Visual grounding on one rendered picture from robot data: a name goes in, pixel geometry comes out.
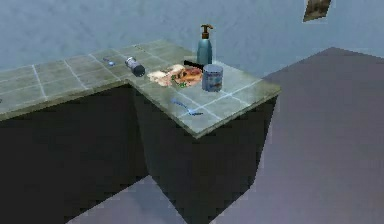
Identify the dark cabinet with tiled worktop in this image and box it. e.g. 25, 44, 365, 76
0, 39, 282, 224

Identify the plate of mixed food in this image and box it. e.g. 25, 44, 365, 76
146, 63, 204, 89

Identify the teal soap dispenser bottle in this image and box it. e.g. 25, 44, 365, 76
196, 23, 215, 67

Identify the black flat utensil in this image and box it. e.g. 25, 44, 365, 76
183, 59, 205, 72

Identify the blue grey cup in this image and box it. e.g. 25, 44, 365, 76
201, 63, 224, 93

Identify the grey and black shaker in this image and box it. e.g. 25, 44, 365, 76
124, 56, 147, 78

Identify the brown framed wall picture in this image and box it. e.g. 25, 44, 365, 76
302, 0, 333, 23

